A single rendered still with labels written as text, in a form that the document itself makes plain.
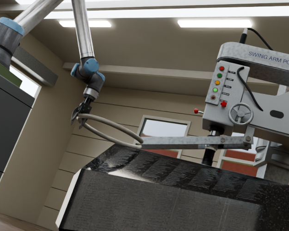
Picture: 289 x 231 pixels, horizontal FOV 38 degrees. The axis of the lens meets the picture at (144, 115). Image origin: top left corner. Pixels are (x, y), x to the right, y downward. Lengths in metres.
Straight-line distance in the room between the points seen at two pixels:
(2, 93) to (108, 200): 0.78
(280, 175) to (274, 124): 0.67
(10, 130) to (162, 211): 0.88
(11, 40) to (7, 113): 0.41
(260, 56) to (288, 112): 0.40
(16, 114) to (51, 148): 8.90
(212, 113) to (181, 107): 7.52
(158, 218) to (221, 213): 0.32
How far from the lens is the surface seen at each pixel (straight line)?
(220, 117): 2.64
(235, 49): 2.83
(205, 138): 2.64
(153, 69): 9.44
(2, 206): 10.52
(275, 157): 3.20
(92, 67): 2.57
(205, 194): 2.19
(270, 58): 2.83
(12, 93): 2.24
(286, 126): 2.68
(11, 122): 2.26
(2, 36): 2.39
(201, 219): 2.17
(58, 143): 11.30
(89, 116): 2.60
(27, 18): 2.67
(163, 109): 10.36
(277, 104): 2.72
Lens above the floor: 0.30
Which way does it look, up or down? 17 degrees up
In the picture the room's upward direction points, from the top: 19 degrees clockwise
